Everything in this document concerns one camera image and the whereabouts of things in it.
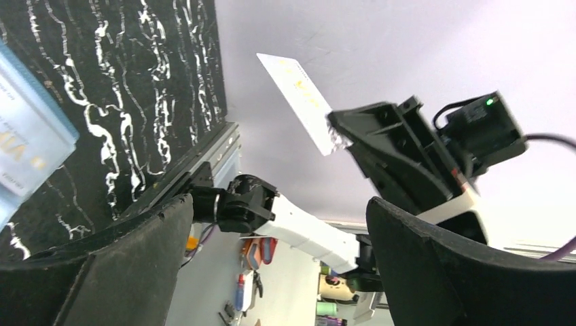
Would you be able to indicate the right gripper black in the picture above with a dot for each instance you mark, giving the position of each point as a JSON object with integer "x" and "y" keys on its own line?
{"x": 407, "y": 162}

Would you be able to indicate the blue card holder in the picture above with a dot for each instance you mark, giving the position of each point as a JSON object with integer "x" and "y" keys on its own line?
{"x": 36, "y": 135}

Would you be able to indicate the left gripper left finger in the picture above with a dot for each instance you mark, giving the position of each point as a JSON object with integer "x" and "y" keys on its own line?
{"x": 123, "y": 275}

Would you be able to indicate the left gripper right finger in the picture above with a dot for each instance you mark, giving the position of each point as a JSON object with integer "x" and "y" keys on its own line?
{"x": 432, "y": 276}

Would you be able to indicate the white credit card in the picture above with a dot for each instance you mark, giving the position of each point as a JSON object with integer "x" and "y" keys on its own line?
{"x": 306, "y": 101}

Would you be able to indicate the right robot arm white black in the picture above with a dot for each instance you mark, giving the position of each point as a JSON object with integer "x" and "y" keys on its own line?
{"x": 250, "y": 205}

